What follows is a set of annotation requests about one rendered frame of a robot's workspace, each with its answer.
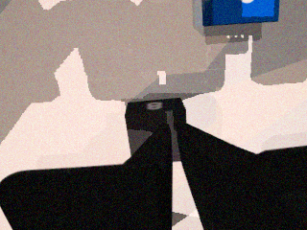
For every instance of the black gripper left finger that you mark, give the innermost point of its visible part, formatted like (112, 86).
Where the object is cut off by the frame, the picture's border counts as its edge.
(134, 195)

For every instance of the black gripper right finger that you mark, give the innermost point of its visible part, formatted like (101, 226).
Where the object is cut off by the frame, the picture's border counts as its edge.
(236, 189)

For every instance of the blue block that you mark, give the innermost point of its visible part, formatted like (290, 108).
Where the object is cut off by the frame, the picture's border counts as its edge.
(227, 12)

